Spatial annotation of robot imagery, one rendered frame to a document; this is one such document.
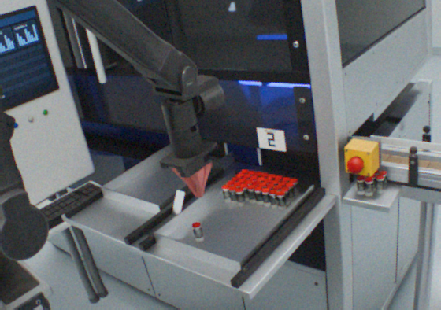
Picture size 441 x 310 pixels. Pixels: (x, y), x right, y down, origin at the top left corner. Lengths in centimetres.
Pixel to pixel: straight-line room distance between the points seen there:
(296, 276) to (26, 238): 101
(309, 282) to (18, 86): 115
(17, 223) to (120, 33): 31
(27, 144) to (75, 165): 22
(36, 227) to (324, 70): 72
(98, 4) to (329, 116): 65
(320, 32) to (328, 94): 15
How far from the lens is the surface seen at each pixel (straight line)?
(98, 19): 66
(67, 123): 172
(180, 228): 118
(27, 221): 63
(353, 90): 120
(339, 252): 132
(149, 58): 73
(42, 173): 171
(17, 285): 90
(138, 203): 131
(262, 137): 124
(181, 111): 80
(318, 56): 107
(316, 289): 147
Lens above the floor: 152
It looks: 24 degrees down
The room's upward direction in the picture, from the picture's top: 11 degrees counter-clockwise
